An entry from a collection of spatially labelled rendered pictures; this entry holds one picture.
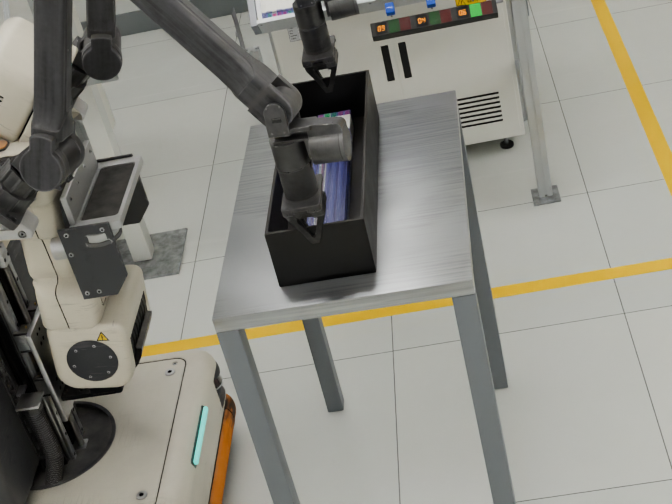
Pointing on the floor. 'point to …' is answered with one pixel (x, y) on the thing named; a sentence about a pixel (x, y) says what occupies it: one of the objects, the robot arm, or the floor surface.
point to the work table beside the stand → (479, 335)
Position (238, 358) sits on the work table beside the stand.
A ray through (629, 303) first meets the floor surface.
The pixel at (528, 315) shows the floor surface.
